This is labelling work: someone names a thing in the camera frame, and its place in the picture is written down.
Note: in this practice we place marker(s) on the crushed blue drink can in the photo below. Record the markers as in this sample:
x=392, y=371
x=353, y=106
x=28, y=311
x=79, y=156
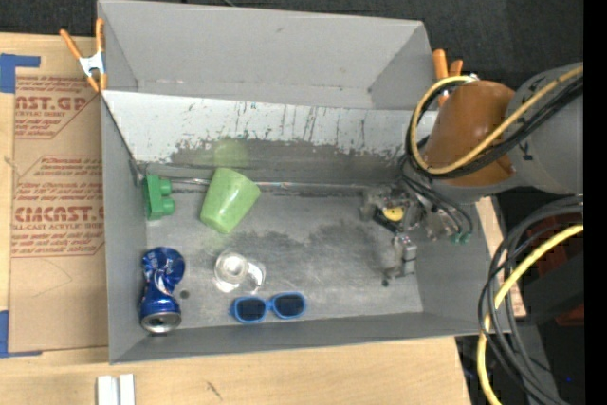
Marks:
x=159, y=294

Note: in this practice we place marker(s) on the green toy building block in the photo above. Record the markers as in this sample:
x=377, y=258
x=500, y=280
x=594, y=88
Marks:
x=155, y=199

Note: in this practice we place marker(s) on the grey metal bin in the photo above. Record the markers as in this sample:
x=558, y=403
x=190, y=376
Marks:
x=303, y=246

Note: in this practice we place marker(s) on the blue sunglasses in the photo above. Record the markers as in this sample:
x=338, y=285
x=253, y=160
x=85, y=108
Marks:
x=251, y=309

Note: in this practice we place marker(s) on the clear glass cup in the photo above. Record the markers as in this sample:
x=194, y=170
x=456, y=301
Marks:
x=232, y=270

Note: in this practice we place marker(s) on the light green plastic cup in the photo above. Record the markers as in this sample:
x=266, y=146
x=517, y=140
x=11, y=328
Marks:
x=227, y=201

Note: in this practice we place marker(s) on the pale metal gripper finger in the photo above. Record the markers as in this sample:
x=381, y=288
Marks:
x=410, y=257
x=397, y=258

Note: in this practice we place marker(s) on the brown cardboard board, red print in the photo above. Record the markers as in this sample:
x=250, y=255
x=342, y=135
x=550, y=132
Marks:
x=57, y=280

